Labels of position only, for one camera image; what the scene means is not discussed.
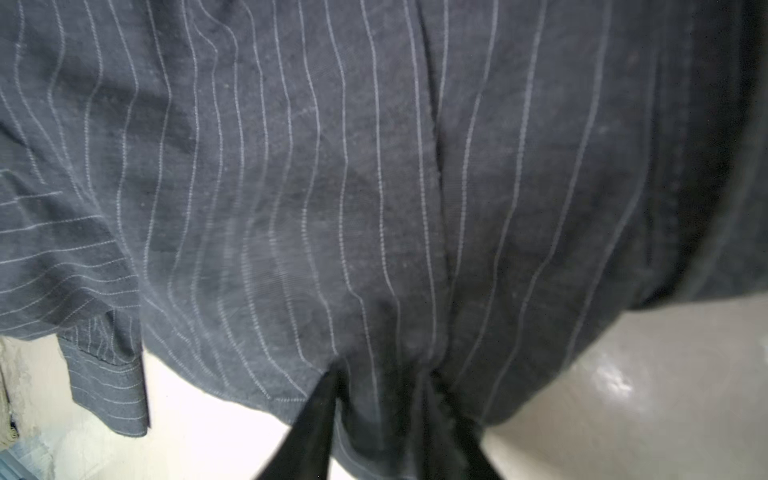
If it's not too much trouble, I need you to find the grey pinstriped long sleeve shirt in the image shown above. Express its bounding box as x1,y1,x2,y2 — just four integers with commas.
1,1,767,479

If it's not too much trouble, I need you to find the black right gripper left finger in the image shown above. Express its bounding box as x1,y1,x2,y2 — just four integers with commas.
256,370,339,480

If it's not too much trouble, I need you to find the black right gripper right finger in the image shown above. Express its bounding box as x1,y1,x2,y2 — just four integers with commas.
419,375,501,480

